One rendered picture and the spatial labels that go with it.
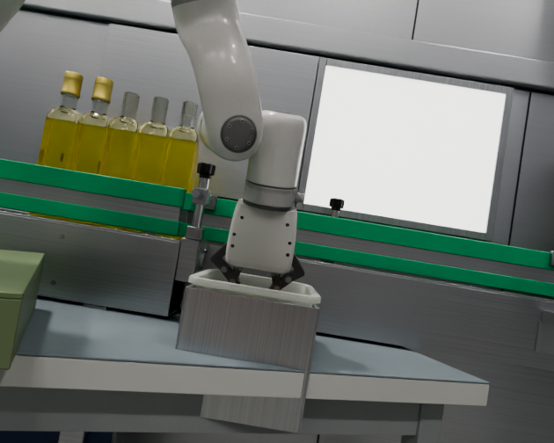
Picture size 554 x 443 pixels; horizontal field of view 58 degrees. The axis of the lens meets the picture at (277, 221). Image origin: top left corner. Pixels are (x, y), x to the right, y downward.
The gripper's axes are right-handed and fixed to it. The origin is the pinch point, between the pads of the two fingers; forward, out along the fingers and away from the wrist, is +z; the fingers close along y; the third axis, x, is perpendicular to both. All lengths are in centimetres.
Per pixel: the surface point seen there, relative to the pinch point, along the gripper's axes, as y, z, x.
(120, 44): 38, -37, -42
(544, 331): -52, 1, -10
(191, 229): 11.4, -8.2, -4.4
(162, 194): 17.6, -12.3, -8.3
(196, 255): 10.0, -4.2, -4.1
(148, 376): 9.7, 1.6, 23.6
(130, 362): 11.7, 0.1, 23.9
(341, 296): -15.6, 1.5, -11.8
